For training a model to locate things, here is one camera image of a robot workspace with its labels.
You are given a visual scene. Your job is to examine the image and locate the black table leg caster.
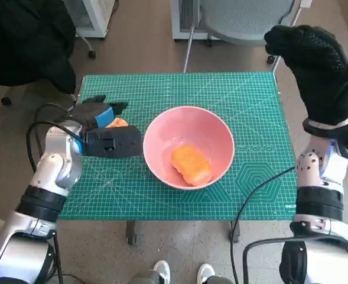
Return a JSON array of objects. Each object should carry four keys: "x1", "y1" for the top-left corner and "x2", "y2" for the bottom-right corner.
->
[
  {"x1": 230, "y1": 220, "x2": 241, "y2": 244},
  {"x1": 125, "y1": 220, "x2": 138, "y2": 246}
]

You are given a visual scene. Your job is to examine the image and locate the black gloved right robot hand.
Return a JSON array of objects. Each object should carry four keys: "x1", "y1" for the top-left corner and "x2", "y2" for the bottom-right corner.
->
[{"x1": 264, "y1": 24, "x2": 348, "y2": 127}]

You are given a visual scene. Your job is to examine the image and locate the black jacket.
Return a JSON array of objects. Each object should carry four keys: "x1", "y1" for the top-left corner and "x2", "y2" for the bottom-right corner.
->
[{"x1": 0, "y1": 0, "x2": 77, "y2": 95}]

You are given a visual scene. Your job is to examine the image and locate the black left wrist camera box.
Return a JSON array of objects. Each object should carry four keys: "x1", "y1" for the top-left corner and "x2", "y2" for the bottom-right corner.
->
[{"x1": 80, "y1": 125, "x2": 144, "y2": 157}]

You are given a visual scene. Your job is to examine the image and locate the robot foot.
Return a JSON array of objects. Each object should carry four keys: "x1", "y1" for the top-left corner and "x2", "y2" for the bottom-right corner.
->
[
  {"x1": 152, "y1": 260, "x2": 171, "y2": 284},
  {"x1": 197, "y1": 263, "x2": 216, "y2": 284}
]

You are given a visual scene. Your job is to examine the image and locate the white air purifier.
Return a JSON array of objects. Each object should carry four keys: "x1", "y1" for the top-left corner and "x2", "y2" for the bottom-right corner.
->
[
  {"x1": 63, "y1": 0, "x2": 117, "y2": 38},
  {"x1": 170, "y1": 0, "x2": 213, "y2": 42}
]

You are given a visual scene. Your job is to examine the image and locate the pink bowl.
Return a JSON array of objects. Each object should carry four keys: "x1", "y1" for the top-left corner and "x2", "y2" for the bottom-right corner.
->
[{"x1": 142, "y1": 106, "x2": 236, "y2": 190}]

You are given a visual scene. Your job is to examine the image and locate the black cable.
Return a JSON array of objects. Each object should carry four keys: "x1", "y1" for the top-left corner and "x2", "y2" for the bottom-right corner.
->
[
  {"x1": 243, "y1": 236, "x2": 348, "y2": 284},
  {"x1": 35, "y1": 102, "x2": 77, "y2": 149},
  {"x1": 25, "y1": 120, "x2": 86, "y2": 174},
  {"x1": 230, "y1": 166, "x2": 297, "y2": 284}
]

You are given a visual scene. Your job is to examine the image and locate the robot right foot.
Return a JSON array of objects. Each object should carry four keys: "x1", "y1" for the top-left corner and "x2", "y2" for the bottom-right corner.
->
[{"x1": 197, "y1": 263, "x2": 216, "y2": 284}]

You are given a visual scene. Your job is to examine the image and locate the long toy bread loaf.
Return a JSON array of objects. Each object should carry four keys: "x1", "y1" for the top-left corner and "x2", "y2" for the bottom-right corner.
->
[{"x1": 170, "y1": 144, "x2": 212, "y2": 187}]

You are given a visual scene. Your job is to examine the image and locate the chair legs with casters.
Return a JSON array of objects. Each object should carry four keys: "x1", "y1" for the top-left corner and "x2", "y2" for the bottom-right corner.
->
[{"x1": 0, "y1": 32, "x2": 97, "y2": 107}]

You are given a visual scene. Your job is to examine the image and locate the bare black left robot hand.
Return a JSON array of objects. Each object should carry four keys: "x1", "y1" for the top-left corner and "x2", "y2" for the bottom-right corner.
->
[{"x1": 71, "y1": 94, "x2": 129, "y2": 130}]

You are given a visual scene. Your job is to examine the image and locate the grey mesh office chair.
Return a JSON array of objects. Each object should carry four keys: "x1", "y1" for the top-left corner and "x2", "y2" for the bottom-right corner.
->
[{"x1": 182, "y1": 0, "x2": 313, "y2": 75}]

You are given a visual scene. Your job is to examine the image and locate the round toy bread bun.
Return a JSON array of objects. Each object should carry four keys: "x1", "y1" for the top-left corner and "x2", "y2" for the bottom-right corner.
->
[{"x1": 105, "y1": 117, "x2": 129, "y2": 128}]

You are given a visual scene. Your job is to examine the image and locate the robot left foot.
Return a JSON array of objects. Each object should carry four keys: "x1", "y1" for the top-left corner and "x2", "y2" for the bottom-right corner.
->
[{"x1": 152, "y1": 260, "x2": 171, "y2": 284}]

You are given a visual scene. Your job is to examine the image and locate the green cutting mat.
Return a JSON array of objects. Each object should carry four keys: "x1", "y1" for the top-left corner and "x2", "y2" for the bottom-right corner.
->
[{"x1": 56, "y1": 72, "x2": 298, "y2": 221}]

